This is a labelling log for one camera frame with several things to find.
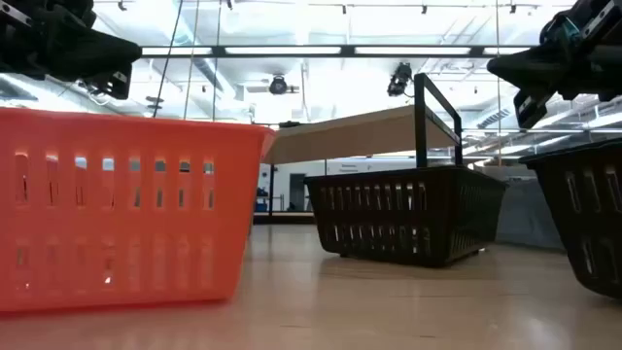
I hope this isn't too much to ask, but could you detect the black hanging cable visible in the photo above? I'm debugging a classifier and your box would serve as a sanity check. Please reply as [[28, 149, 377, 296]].
[[152, 0, 186, 120]]

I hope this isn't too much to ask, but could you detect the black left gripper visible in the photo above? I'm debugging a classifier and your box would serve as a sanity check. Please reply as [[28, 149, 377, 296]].
[[0, 0, 143, 102]]

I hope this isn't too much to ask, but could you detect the orange plastic basket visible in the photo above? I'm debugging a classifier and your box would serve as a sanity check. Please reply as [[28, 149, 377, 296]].
[[0, 106, 277, 313]]

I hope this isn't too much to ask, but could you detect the black plastic basket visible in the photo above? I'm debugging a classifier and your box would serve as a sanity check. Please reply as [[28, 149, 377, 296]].
[[518, 138, 622, 300], [304, 164, 509, 268]]

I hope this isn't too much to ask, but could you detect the black ceiling device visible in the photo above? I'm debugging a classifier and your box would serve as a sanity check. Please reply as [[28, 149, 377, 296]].
[[268, 73, 300, 96], [386, 61, 415, 98]]

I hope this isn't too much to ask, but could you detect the grey door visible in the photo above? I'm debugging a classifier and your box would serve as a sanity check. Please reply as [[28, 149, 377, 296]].
[[289, 172, 307, 213]]

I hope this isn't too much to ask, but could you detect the grey translucent plastic basket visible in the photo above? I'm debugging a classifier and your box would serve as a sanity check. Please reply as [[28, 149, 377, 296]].
[[495, 164, 568, 252]]

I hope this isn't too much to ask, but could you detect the black metal table frame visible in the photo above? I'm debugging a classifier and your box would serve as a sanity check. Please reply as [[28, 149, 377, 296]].
[[252, 212, 317, 226]]

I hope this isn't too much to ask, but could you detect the wooden shelf with black frame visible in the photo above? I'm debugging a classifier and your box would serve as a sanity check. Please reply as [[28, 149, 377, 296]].
[[261, 72, 466, 226]]

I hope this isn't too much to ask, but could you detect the black frame bar with lights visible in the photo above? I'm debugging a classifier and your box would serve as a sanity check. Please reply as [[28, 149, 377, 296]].
[[139, 44, 538, 60]]

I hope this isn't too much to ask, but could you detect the thin vertical pole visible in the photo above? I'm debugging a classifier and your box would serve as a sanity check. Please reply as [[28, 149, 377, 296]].
[[495, 0, 502, 166]]

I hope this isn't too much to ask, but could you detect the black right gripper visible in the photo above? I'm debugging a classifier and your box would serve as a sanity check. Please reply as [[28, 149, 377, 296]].
[[487, 0, 622, 130]]

